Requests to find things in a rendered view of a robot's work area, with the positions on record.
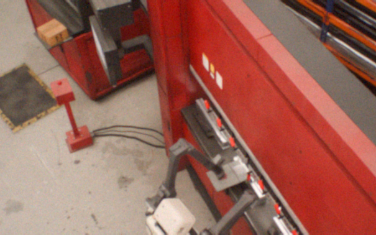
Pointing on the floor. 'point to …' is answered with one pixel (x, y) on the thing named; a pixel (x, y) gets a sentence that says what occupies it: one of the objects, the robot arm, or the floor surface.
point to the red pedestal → (77, 144)
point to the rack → (355, 36)
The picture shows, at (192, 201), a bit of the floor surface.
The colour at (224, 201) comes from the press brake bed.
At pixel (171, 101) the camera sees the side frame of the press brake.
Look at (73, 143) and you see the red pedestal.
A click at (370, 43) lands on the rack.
